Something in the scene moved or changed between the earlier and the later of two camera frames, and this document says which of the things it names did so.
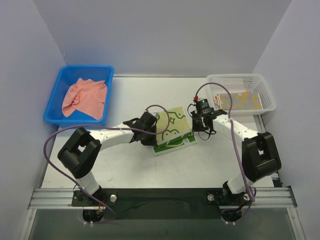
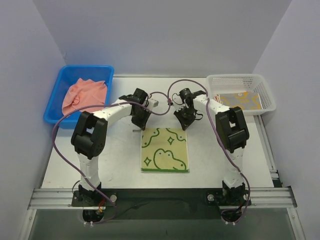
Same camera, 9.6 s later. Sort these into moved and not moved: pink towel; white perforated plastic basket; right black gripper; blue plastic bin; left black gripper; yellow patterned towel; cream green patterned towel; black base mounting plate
Moved: left black gripper; cream green patterned towel; right black gripper
Not moved: pink towel; white perforated plastic basket; yellow patterned towel; blue plastic bin; black base mounting plate
